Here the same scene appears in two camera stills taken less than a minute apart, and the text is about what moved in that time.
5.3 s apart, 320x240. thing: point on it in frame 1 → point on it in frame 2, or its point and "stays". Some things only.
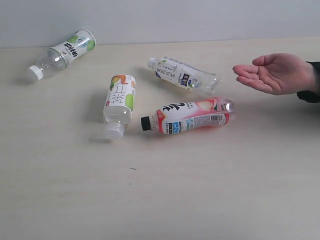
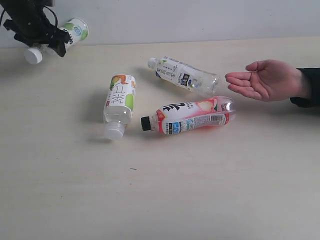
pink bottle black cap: x=207 y=113 stays
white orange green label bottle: x=118 y=107 stays
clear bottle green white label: x=57 y=58 → x=78 y=30
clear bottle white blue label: x=179 y=72 stays
